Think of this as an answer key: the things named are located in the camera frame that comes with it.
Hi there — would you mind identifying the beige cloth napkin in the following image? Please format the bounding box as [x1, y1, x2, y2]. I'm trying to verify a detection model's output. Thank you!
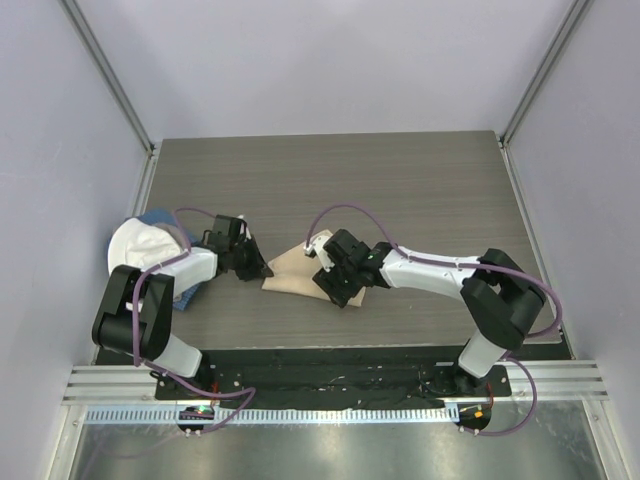
[261, 228, 366, 307]

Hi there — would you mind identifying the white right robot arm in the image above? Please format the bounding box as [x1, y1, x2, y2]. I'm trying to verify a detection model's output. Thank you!
[304, 229, 546, 395]

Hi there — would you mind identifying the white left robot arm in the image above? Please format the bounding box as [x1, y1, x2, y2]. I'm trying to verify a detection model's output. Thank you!
[92, 210, 273, 399]

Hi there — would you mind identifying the blue plaid cloth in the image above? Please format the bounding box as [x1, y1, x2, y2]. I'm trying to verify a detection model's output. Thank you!
[137, 208, 200, 311]

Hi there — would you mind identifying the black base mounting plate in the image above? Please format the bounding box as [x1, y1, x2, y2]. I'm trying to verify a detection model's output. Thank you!
[94, 342, 514, 407]

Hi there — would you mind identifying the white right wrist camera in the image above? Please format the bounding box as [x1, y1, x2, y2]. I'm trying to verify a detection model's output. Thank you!
[304, 235, 335, 272]

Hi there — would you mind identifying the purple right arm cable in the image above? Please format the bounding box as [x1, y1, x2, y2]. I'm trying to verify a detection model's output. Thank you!
[305, 201, 565, 440]

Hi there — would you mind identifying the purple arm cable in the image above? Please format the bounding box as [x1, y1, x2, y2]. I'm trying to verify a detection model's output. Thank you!
[305, 201, 565, 440]
[132, 206, 259, 435]

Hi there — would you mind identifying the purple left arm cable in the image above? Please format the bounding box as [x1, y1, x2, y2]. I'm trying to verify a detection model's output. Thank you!
[132, 206, 259, 435]

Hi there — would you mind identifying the slotted grey cable duct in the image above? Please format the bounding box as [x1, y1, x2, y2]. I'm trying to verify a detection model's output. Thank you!
[84, 404, 459, 426]

